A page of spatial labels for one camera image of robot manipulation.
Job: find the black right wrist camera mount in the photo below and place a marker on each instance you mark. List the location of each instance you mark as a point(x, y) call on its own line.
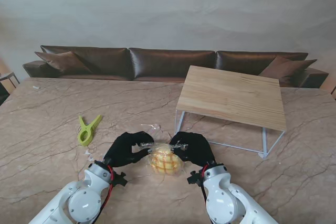
point(194, 178)

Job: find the yellow pineapple bun bread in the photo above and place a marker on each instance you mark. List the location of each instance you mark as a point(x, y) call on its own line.
point(164, 162)

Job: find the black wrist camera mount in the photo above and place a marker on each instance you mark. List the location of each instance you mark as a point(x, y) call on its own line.
point(194, 178)
point(120, 179)

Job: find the small wooden table white frame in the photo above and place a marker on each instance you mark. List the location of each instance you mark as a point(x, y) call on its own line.
point(231, 95)

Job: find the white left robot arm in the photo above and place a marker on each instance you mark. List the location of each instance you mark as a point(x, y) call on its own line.
point(81, 203)

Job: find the crumpled clear plastic scrap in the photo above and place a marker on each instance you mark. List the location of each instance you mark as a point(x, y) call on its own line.
point(155, 127)

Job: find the brown leather cushion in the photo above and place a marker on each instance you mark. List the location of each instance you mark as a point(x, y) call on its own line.
point(65, 62)
point(286, 69)

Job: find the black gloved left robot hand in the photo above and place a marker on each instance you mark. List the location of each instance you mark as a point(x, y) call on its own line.
point(119, 150)

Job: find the green plastic sealing clip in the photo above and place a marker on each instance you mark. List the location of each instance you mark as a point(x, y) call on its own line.
point(92, 127)

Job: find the white tape strip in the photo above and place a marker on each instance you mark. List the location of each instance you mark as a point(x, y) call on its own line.
point(36, 87)

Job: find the clear plastic bread bag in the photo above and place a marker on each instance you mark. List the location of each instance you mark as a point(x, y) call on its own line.
point(181, 171)

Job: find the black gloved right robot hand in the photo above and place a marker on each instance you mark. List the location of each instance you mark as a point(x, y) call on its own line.
point(197, 150)

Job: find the black frame side table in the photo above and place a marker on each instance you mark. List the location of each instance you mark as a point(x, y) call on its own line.
point(9, 75)

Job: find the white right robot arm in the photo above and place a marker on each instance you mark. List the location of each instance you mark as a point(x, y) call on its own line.
point(223, 200)

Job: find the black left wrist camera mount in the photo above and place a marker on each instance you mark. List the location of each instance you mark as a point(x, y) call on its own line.
point(120, 179)

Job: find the brown leather sofa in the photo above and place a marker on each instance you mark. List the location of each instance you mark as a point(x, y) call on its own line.
point(170, 64)

